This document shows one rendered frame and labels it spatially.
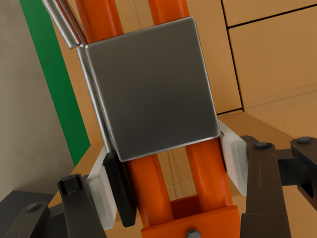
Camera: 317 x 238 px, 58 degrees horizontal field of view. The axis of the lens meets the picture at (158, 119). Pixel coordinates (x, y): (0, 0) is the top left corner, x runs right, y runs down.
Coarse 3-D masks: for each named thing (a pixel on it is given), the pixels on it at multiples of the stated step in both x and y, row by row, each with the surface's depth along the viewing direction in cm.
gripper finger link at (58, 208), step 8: (88, 192) 15; (56, 208) 14; (48, 216) 13; (56, 216) 13; (64, 216) 14; (48, 224) 13; (56, 224) 13; (64, 224) 14; (48, 232) 13; (56, 232) 14; (64, 232) 14
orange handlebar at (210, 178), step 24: (96, 0) 15; (168, 0) 15; (96, 24) 16; (120, 24) 16; (192, 144) 17; (216, 144) 17; (144, 168) 17; (192, 168) 18; (216, 168) 17; (144, 192) 18; (216, 192) 18; (144, 216) 18; (168, 216) 18; (192, 216) 18; (216, 216) 17
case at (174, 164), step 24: (240, 120) 64; (96, 144) 72; (288, 144) 44; (168, 168) 46; (168, 192) 38; (192, 192) 36; (288, 192) 33; (240, 216) 34; (288, 216) 34; (312, 216) 34
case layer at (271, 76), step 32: (128, 0) 66; (192, 0) 67; (224, 0) 67; (256, 0) 67; (288, 0) 67; (224, 32) 68; (256, 32) 68; (288, 32) 69; (224, 64) 70; (256, 64) 70; (288, 64) 70; (224, 96) 71; (256, 96) 71; (288, 96) 72; (96, 128) 72; (288, 128) 73
